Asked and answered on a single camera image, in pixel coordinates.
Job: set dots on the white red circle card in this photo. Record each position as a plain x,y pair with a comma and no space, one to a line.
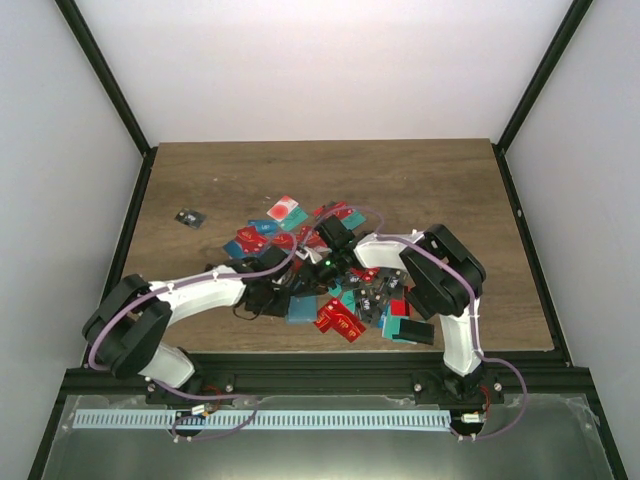
282,208

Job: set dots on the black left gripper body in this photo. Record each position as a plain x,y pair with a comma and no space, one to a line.
269,304

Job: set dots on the red VIP card centre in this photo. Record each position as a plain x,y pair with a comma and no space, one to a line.
334,315

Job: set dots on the teal card with stripe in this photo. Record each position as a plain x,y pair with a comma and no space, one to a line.
401,329

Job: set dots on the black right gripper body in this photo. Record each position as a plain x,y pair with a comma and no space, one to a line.
323,279

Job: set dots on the small black card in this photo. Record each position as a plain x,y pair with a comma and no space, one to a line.
191,218

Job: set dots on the light blue slotted rail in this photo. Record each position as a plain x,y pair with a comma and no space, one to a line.
421,420

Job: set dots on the blue leather card holder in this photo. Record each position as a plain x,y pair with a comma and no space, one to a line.
302,310

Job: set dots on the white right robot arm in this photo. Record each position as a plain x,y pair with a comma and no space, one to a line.
447,281

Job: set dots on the black aluminium frame rail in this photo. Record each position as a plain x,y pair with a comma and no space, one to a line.
419,375

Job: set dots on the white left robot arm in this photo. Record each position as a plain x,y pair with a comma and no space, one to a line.
125,333

